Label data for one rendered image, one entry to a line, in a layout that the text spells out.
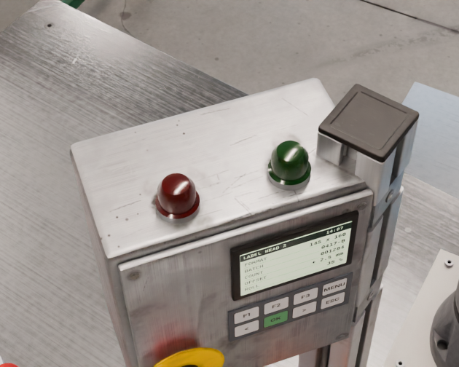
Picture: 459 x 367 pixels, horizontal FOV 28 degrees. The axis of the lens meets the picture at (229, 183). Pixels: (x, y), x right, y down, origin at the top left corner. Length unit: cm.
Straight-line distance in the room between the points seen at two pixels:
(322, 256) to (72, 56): 106
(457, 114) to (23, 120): 69
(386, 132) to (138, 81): 101
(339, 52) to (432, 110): 130
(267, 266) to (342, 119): 10
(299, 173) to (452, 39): 234
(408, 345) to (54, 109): 69
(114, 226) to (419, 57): 230
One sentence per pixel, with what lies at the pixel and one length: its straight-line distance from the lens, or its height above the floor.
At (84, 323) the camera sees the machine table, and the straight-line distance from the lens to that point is 125.
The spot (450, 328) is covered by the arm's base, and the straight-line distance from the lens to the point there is 111.
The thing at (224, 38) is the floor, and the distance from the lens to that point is 281.
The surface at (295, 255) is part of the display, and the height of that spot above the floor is 143.
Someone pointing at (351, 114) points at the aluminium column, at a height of 150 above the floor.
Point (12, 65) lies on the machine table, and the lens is 159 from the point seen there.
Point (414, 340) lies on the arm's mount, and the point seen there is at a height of 90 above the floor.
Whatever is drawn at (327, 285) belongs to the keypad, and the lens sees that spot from 61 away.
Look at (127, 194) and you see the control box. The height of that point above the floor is 147.
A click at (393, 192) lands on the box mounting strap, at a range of 59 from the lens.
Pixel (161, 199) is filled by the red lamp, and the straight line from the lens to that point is 52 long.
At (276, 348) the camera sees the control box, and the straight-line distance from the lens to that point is 67.
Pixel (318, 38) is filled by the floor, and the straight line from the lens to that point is 281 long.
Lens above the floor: 190
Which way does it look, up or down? 52 degrees down
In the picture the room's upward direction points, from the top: 2 degrees counter-clockwise
